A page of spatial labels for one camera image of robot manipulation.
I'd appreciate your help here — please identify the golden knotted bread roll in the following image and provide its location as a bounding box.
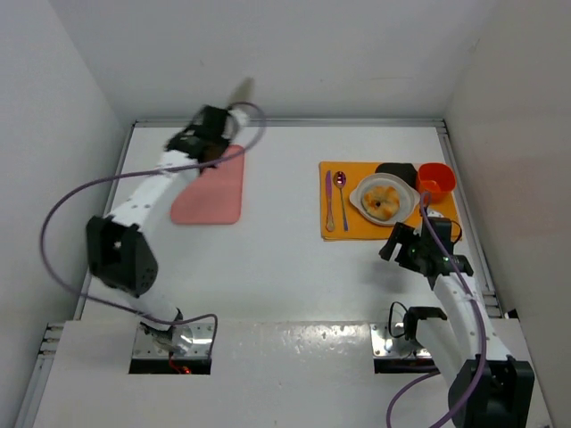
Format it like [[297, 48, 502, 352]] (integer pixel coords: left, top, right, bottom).
[[361, 185, 400, 221]]

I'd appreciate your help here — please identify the steel cake server wooden handle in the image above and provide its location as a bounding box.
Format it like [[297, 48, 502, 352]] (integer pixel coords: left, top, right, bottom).
[[228, 77, 255, 110]]

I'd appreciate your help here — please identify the pink rectangular tray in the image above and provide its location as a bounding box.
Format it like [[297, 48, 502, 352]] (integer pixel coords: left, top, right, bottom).
[[170, 154, 244, 226]]

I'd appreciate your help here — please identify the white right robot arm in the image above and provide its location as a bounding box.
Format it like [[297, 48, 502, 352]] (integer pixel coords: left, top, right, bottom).
[[379, 217, 534, 427]]

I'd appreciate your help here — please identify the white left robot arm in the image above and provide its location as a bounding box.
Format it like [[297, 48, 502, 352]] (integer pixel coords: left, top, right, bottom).
[[87, 106, 239, 350]]

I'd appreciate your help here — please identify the white plate blue swirl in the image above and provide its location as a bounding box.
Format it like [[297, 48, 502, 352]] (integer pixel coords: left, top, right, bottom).
[[349, 173, 420, 226]]

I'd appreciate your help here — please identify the orange cloth placemat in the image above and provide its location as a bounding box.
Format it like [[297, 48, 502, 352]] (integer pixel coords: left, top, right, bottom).
[[318, 160, 464, 243]]

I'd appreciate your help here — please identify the black coaster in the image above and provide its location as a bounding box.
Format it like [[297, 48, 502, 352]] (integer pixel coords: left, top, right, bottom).
[[375, 162, 418, 188]]

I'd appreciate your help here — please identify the orange cup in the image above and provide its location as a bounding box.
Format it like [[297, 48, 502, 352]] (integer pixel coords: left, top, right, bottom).
[[416, 162, 457, 202]]

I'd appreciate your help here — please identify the iridescent table knife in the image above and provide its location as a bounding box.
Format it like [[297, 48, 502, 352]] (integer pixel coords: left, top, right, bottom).
[[325, 170, 335, 232]]

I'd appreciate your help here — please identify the iridescent spoon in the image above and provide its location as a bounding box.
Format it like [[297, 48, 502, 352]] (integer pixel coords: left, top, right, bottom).
[[334, 170, 349, 232]]

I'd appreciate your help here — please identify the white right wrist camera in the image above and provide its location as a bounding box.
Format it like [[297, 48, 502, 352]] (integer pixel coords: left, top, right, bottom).
[[426, 211, 447, 219]]

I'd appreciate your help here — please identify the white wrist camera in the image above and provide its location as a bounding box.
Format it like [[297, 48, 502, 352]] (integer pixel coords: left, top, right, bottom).
[[229, 109, 250, 135], [426, 211, 447, 219]]

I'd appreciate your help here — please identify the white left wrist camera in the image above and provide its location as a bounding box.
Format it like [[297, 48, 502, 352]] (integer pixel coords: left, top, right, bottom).
[[229, 109, 250, 135]]

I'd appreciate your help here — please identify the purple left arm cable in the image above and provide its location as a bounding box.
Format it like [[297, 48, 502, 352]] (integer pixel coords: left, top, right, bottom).
[[39, 101, 268, 353]]

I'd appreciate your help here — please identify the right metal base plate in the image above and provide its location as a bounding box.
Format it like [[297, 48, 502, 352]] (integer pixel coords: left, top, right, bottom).
[[369, 322, 432, 359]]

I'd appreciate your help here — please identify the metal base plate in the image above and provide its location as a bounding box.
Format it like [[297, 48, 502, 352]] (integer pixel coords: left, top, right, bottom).
[[369, 322, 432, 359], [131, 323, 214, 360]]

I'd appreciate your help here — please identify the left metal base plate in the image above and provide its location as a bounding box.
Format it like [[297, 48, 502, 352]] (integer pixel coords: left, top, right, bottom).
[[131, 323, 214, 360]]

